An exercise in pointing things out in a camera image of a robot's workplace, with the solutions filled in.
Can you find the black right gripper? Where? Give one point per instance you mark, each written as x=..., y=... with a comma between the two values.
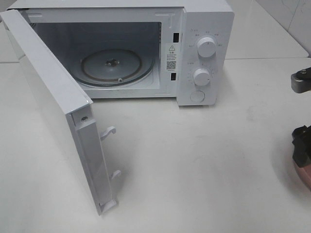
x=302, y=146

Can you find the pink round plate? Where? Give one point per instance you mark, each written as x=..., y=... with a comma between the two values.
x=305, y=174

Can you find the white microwave door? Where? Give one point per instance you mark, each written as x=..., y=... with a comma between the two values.
x=65, y=107

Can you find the white microwave oven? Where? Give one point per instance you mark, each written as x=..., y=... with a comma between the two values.
x=187, y=38

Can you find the glass microwave turntable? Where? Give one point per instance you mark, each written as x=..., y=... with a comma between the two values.
x=113, y=67

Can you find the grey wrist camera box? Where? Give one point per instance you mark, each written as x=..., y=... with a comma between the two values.
x=301, y=81

